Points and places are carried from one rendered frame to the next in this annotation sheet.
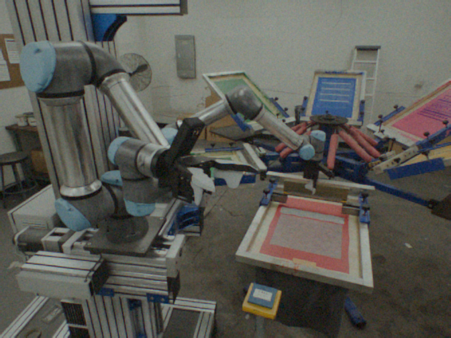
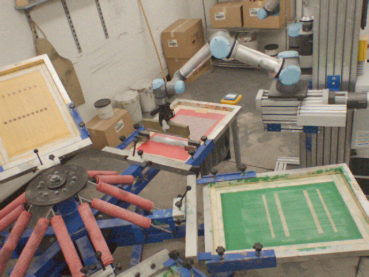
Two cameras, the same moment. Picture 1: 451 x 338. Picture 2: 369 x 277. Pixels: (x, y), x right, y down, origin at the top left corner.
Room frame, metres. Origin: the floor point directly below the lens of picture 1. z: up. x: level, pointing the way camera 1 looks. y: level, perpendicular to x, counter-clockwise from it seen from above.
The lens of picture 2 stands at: (3.64, 0.22, 2.33)
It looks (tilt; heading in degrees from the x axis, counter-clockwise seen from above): 31 degrees down; 196
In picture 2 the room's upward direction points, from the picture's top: 11 degrees counter-clockwise
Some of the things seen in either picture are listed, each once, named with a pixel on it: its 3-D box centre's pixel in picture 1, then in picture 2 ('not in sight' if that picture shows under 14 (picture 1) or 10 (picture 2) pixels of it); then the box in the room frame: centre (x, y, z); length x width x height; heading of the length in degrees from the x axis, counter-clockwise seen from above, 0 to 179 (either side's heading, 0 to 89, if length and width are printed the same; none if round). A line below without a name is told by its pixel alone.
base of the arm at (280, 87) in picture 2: not in sight; (288, 80); (1.44, 0.28, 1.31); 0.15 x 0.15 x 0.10
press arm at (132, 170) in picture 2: not in sight; (134, 171); (1.94, -0.65, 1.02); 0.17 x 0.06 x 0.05; 160
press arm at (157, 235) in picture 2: (251, 171); (198, 229); (2.30, -0.21, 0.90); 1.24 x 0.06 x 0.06; 100
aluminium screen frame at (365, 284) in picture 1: (309, 224); (182, 130); (1.41, -0.46, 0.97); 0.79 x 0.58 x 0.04; 160
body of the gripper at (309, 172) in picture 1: (312, 168); (165, 111); (1.59, -0.49, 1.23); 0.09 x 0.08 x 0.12; 70
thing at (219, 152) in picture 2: not in sight; (211, 150); (1.42, -0.27, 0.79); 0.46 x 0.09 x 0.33; 160
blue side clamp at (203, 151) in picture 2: (268, 196); (199, 154); (1.73, -0.28, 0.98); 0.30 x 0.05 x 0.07; 160
